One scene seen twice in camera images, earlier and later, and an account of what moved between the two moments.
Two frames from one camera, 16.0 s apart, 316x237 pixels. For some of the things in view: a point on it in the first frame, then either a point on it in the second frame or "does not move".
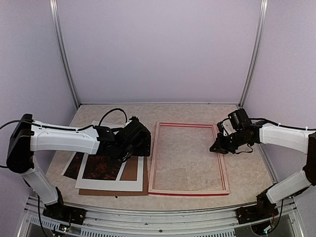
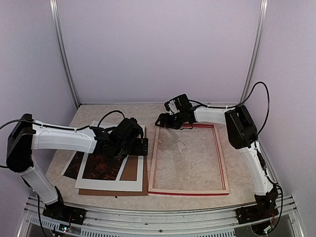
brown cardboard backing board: x=130 y=173 does not move
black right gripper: x=218 y=144 -> x=163 y=116
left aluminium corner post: x=56 y=26 does not move
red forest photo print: x=98 y=167 does not move
